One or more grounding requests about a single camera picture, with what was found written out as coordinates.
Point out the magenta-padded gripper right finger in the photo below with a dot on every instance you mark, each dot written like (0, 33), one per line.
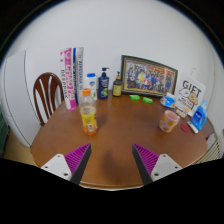
(146, 159)

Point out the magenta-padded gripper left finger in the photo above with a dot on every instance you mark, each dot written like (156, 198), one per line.
(77, 158)

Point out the orange juice bottle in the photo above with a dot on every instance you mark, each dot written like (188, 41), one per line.
(88, 116)

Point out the pink mug with yellow spots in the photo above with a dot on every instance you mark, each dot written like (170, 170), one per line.
(167, 122)

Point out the flat round red coaster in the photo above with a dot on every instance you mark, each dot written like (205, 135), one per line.
(185, 128)

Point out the white remote control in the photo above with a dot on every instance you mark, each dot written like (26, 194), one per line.
(192, 127)

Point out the blue tissue pack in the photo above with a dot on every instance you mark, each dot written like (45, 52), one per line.
(168, 101)

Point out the blue detergent bottle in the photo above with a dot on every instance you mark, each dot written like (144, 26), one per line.
(199, 118)

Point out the white radiator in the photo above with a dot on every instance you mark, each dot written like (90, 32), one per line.
(215, 150)

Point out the dark brown side cabinet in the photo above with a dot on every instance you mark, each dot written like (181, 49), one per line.
(209, 128)

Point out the brown wooden chair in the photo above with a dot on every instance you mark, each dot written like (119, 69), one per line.
(41, 96)

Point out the white and green shampoo bottle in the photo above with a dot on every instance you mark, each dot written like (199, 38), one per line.
(92, 85)

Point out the amber pump bottle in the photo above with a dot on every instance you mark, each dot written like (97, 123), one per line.
(117, 87)

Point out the dark blue pump bottle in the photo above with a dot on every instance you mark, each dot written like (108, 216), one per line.
(103, 85)

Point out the tall pink and white box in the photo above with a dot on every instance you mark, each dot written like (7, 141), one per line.
(67, 80)

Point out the white paper gift bag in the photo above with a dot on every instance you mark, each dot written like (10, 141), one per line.
(191, 90)

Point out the framed group picture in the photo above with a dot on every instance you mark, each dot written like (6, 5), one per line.
(148, 76)

